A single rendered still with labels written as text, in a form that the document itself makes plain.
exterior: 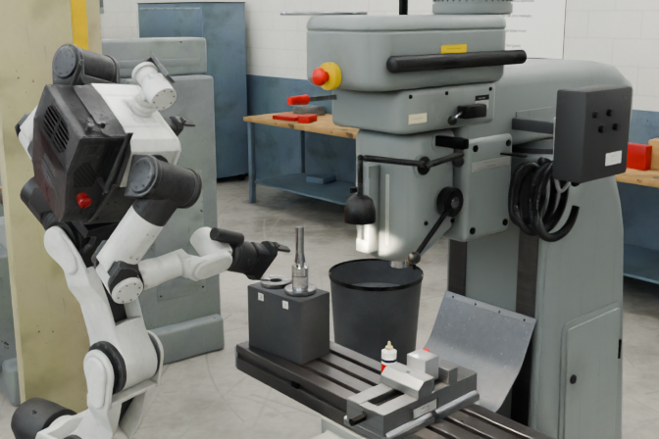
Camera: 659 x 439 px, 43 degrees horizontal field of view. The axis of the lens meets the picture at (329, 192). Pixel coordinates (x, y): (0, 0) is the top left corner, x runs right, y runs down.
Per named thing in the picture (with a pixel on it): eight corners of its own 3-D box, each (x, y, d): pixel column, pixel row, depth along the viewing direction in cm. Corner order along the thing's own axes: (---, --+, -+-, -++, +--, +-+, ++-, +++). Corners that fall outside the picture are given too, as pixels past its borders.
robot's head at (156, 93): (143, 118, 197) (157, 87, 192) (125, 91, 202) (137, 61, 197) (167, 118, 201) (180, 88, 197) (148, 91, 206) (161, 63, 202)
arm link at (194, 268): (232, 269, 216) (185, 287, 210) (217, 248, 222) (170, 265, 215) (234, 252, 212) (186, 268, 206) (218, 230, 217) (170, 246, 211)
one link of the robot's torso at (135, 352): (91, 402, 218) (32, 235, 221) (142, 378, 232) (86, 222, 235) (125, 392, 209) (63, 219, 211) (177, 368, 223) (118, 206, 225)
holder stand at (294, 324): (301, 365, 232) (300, 297, 228) (248, 345, 247) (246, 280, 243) (329, 353, 241) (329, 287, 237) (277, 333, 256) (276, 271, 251)
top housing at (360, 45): (374, 93, 174) (375, 15, 170) (295, 85, 193) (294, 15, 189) (511, 80, 204) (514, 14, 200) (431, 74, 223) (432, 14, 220)
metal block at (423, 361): (425, 384, 203) (425, 361, 201) (406, 376, 207) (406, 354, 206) (438, 377, 206) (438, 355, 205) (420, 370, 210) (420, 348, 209)
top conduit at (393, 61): (397, 73, 172) (397, 56, 171) (382, 72, 175) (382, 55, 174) (527, 64, 201) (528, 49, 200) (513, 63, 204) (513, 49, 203)
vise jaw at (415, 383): (418, 399, 196) (418, 384, 196) (380, 382, 205) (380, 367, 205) (434, 392, 200) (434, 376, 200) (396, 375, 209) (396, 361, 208)
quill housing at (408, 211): (404, 270, 193) (407, 133, 186) (344, 252, 208) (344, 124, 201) (458, 255, 205) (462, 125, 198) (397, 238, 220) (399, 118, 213)
